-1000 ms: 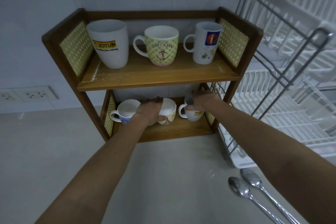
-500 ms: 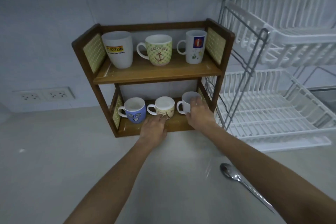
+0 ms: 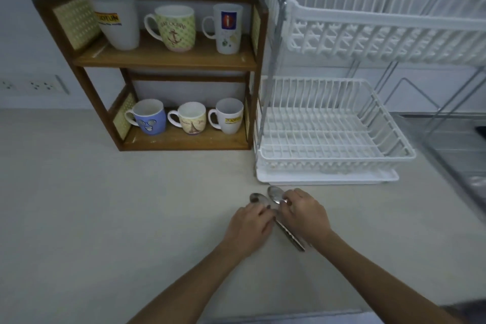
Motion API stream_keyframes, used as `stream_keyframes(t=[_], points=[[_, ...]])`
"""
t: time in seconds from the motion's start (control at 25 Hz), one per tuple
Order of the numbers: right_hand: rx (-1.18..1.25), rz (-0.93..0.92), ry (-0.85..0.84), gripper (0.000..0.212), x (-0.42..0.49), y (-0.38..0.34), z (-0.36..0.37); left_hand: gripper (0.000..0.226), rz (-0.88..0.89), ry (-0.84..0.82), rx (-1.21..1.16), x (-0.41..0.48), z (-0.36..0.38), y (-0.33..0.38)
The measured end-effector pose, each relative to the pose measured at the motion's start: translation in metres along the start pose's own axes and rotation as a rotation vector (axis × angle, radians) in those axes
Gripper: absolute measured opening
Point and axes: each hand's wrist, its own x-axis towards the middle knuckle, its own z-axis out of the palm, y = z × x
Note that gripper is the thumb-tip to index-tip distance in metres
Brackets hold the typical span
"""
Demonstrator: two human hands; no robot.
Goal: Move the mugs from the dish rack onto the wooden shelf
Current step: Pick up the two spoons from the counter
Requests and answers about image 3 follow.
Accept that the person's right hand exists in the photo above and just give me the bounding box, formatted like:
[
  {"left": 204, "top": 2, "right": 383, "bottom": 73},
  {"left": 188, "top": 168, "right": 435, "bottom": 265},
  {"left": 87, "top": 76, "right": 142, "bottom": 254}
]
[{"left": 278, "top": 188, "right": 335, "bottom": 248}]

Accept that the person's left hand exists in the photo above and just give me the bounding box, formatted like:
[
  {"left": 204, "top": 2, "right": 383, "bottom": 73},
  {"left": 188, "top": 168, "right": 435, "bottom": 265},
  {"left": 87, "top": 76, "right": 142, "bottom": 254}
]
[{"left": 221, "top": 201, "right": 281, "bottom": 257}]

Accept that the steel spoon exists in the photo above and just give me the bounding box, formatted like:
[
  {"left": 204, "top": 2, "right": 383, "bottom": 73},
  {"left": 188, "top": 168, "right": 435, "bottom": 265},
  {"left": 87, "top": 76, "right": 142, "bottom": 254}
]
[
  {"left": 249, "top": 193, "right": 269, "bottom": 210},
  {"left": 268, "top": 186, "right": 307, "bottom": 253}
]

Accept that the person's right forearm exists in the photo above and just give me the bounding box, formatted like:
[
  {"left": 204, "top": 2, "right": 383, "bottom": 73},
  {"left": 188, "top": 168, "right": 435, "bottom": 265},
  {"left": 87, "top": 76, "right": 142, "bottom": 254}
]
[{"left": 309, "top": 231, "right": 469, "bottom": 324}]

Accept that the person's left forearm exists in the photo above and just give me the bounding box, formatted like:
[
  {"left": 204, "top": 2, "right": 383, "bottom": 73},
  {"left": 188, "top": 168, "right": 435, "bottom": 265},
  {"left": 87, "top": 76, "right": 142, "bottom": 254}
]
[{"left": 126, "top": 241, "right": 253, "bottom": 324}]

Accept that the white drip tray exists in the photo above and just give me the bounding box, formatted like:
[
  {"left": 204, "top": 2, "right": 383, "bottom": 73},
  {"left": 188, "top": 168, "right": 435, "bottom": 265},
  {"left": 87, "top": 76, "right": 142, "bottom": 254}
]
[{"left": 255, "top": 165, "right": 400, "bottom": 186}]

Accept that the white plastic dish rack basket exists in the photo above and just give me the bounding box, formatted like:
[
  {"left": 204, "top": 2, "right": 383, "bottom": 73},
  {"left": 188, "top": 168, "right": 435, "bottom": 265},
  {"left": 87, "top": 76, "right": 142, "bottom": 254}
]
[
  {"left": 265, "top": 0, "right": 486, "bottom": 66},
  {"left": 255, "top": 76, "right": 417, "bottom": 173}
]

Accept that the small white mug yellow label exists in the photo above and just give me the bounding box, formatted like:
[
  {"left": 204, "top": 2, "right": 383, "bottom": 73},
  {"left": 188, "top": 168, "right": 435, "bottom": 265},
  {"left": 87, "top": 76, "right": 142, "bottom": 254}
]
[{"left": 208, "top": 98, "right": 244, "bottom": 135}]

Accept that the cream tower print mug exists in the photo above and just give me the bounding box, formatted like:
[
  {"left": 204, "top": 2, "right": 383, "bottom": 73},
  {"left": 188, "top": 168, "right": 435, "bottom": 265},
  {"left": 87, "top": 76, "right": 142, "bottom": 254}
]
[{"left": 167, "top": 102, "right": 207, "bottom": 135}]

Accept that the blue face print mug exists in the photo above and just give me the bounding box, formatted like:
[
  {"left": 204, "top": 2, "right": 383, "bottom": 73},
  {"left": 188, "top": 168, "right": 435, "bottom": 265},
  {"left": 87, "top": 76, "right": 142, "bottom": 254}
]
[{"left": 125, "top": 99, "right": 168, "bottom": 135}]

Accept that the stainless steel sink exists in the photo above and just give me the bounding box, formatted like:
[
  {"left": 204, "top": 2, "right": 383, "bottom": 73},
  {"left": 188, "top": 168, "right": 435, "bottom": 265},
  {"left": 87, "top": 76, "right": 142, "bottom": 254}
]
[{"left": 393, "top": 112, "right": 486, "bottom": 224}]

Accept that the tall white mug red emblem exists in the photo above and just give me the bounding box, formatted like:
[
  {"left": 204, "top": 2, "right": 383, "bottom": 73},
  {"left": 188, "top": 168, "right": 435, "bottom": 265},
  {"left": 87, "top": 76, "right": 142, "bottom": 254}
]
[{"left": 201, "top": 4, "right": 244, "bottom": 55}]

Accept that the wooden two-tier shelf rack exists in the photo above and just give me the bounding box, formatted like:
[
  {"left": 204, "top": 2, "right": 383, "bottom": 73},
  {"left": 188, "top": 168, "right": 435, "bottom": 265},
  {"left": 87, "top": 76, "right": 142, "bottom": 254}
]
[{"left": 31, "top": 0, "right": 269, "bottom": 152}]

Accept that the green anchor print mug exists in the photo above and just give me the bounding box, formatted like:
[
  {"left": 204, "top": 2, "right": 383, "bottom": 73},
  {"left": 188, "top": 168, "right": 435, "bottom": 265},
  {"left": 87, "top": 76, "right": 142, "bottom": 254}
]
[{"left": 144, "top": 5, "right": 196, "bottom": 52}]

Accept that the large white mug yellow label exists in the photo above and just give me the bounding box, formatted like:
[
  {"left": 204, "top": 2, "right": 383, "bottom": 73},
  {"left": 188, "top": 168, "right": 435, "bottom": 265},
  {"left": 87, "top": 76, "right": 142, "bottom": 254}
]
[{"left": 92, "top": 0, "right": 140, "bottom": 51}]

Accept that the chrome dish rack frame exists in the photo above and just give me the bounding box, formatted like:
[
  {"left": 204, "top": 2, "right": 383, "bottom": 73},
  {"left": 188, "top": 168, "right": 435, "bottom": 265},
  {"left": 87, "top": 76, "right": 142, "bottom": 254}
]
[{"left": 254, "top": 0, "right": 486, "bottom": 148}]

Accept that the white wall socket strip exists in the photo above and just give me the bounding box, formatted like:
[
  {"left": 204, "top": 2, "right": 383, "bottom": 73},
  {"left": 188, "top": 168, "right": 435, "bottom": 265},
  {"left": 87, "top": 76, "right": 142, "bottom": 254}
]
[{"left": 0, "top": 75, "right": 71, "bottom": 95}]

